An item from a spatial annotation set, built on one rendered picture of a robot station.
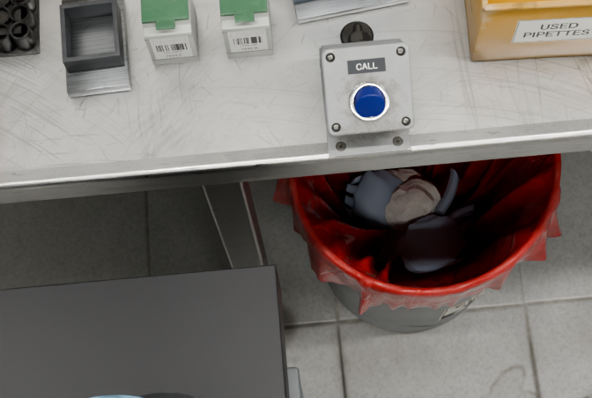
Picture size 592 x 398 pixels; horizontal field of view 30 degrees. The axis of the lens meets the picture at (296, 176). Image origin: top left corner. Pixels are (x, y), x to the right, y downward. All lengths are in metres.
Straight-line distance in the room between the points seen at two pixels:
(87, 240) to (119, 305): 1.03
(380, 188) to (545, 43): 0.70
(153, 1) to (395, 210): 0.76
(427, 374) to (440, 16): 0.89
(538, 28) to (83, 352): 0.44
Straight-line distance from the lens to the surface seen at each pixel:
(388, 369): 1.77
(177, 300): 0.83
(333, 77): 0.88
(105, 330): 0.83
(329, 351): 1.78
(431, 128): 0.94
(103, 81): 0.96
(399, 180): 1.63
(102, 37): 0.98
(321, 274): 1.45
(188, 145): 0.94
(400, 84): 0.88
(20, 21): 0.99
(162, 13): 0.92
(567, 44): 0.96
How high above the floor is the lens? 1.75
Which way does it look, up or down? 70 degrees down
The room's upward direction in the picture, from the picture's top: 6 degrees counter-clockwise
